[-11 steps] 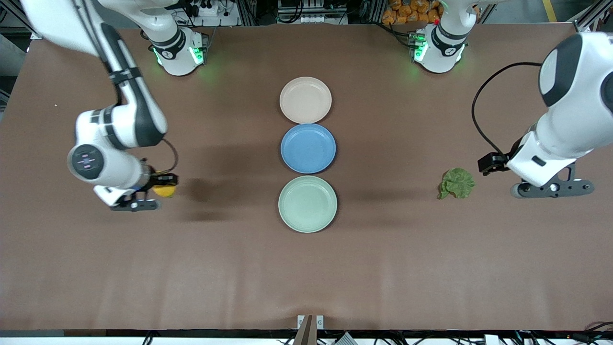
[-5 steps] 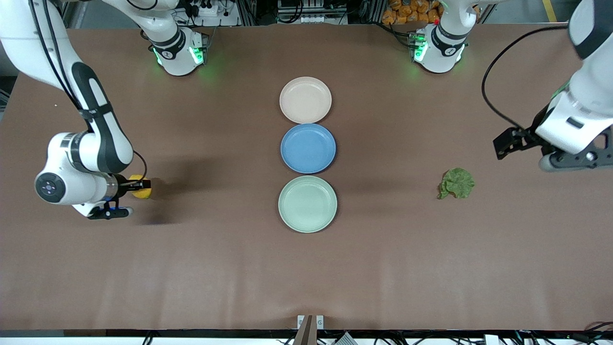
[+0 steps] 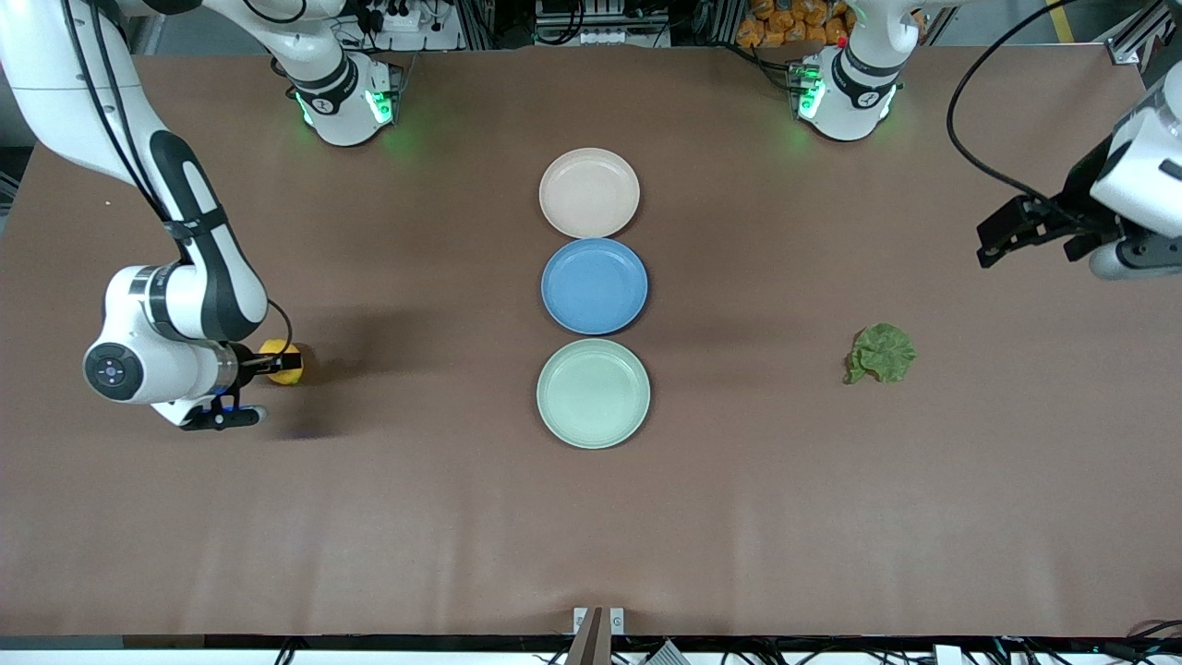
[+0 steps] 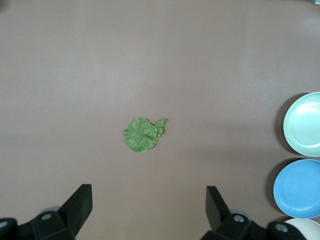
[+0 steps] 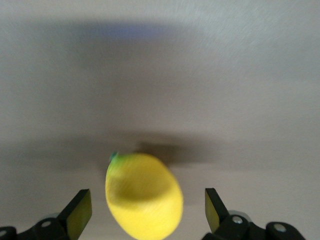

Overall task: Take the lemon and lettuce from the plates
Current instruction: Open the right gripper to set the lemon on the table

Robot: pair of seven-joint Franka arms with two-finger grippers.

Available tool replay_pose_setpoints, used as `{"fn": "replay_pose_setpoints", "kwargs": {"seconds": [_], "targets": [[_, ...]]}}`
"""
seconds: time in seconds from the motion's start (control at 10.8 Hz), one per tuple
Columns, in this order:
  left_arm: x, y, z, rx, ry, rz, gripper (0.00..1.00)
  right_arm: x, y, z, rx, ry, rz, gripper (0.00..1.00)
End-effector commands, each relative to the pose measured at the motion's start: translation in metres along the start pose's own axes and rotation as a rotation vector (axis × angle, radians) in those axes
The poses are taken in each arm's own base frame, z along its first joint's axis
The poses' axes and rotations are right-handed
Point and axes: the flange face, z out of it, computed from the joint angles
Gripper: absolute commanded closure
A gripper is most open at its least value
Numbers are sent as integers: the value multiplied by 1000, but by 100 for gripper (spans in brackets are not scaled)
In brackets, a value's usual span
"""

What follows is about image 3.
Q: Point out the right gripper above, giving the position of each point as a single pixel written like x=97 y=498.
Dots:
x=246 y=363

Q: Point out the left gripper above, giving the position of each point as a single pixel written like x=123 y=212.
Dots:
x=1079 y=196

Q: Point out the yellow lemon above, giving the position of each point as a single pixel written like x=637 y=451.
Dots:
x=286 y=378

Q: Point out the green lettuce leaf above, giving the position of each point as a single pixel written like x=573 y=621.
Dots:
x=886 y=353

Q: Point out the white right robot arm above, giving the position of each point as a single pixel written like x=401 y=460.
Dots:
x=55 y=92

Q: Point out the brown table cover sheet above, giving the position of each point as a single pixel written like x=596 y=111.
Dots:
x=462 y=508

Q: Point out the pale green round plate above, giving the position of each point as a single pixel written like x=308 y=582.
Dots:
x=593 y=392

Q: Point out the blue round plate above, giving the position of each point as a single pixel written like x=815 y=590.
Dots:
x=594 y=286

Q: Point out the orange packaged goods pile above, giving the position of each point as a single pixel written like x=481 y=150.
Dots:
x=785 y=23

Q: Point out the beige round plate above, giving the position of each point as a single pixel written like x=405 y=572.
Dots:
x=591 y=189

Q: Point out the white power strip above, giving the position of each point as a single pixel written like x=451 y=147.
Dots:
x=402 y=20

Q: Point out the small white box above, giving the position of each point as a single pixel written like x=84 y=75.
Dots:
x=949 y=656

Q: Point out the metal equipment rack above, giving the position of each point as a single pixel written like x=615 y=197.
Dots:
x=600 y=37

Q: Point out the grey ribbed device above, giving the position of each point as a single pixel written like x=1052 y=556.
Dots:
x=665 y=656

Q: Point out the aluminium frame profile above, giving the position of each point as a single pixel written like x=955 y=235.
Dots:
x=1122 y=51

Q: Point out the brown camera post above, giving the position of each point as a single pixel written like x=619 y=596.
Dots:
x=589 y=642

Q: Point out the white mounting bracket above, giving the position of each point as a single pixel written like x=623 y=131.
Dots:
x=617 y=621

